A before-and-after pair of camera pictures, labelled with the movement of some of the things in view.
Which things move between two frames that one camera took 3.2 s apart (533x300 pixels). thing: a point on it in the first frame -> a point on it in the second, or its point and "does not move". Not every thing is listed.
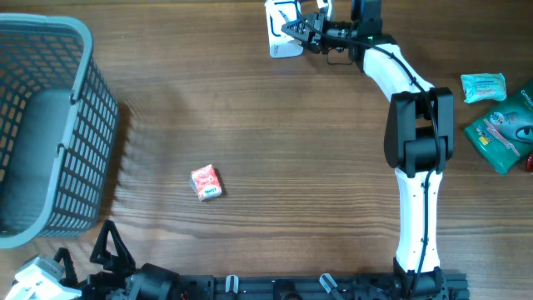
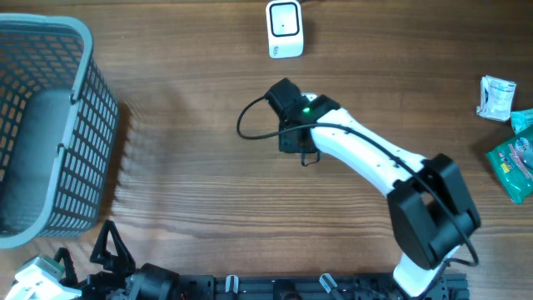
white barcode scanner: [279, 12] does not move
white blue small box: [289, 10] -> [496, 98]
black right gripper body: [316, 37] -> [285, 147]
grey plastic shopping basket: [59, 129] does not move
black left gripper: [121, 266] does not move
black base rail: [451, 286] does not move
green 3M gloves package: [505, 136] -> [512, 166]
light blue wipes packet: [484, 87] -> [521, 119]
